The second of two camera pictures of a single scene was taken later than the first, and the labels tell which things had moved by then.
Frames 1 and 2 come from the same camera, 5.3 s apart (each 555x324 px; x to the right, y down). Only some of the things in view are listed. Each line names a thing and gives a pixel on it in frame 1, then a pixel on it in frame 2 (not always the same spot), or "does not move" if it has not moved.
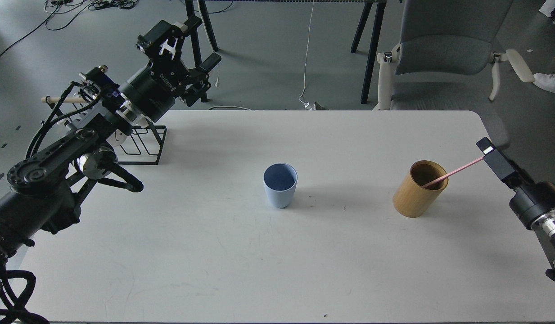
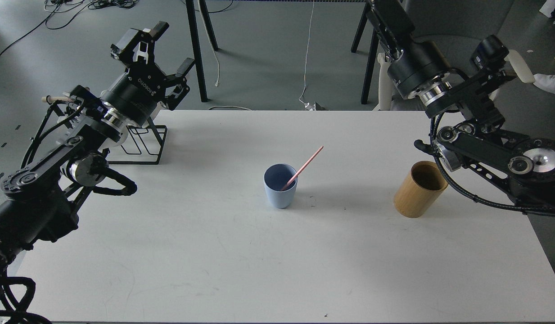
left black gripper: [151, 93] -> [135, 95]
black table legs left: [194, 37] does not move
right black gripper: [531, 199] -> [420, 63]
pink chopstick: [453, 172] -> [313, 156]
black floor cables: [53, 6] does not move
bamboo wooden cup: [410, 199] does not move
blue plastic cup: [280, 180] does not move
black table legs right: [379, 14] does not move
